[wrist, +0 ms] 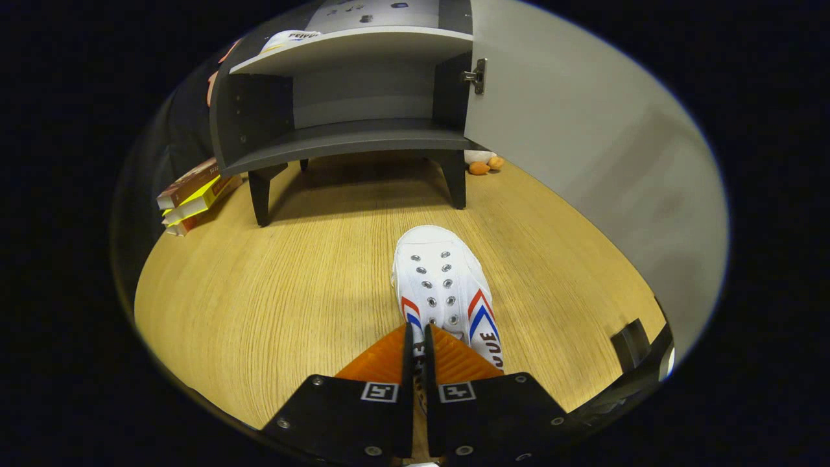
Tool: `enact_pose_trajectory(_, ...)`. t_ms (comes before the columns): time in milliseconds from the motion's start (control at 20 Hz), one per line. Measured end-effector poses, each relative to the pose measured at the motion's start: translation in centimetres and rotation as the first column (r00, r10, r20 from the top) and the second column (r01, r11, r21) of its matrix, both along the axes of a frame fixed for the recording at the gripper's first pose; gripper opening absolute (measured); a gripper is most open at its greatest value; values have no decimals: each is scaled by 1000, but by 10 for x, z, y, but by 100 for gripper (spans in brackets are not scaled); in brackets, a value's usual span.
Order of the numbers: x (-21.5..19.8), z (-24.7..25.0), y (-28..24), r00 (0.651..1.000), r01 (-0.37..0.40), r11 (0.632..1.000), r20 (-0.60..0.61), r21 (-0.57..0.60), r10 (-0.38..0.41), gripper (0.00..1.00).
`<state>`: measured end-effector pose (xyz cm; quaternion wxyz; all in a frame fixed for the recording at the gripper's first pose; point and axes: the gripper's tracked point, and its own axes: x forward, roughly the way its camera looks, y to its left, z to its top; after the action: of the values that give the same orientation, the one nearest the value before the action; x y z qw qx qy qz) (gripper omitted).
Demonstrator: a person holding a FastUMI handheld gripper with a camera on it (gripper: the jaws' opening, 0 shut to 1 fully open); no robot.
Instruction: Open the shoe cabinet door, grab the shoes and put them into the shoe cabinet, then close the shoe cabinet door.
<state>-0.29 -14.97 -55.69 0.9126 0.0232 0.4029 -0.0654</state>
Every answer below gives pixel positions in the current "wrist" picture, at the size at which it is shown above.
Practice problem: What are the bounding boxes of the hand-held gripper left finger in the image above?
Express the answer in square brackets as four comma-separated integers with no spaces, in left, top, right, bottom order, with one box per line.
[261,322,416,467]

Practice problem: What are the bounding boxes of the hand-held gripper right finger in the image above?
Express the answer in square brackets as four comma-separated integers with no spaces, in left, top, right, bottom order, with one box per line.
[425,324,571,467]

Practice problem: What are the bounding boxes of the white striped shoe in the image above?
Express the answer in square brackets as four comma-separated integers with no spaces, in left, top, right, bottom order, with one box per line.
[391,225,505,416]
[259,29,323,54]

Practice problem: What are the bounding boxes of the beige shoe cabinet door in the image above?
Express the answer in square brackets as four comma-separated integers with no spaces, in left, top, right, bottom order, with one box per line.
[464,0,730,364]

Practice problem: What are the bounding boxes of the black metal stand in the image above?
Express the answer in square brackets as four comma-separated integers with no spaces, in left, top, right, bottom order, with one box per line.
[610,318,675,390]

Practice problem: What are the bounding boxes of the white plush toy orange feet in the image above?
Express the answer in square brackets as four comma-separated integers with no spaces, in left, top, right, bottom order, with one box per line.
[464,149,506,176]

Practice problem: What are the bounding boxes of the orange book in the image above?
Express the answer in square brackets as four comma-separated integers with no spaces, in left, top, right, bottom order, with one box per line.
[164,174,244,237]

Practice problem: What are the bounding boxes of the yellow book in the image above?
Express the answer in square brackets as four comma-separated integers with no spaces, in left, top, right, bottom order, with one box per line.
[162,175,237,226]

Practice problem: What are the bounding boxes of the black backdrop cloth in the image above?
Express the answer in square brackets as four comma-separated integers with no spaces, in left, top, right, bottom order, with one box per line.
[112,36,244,305]

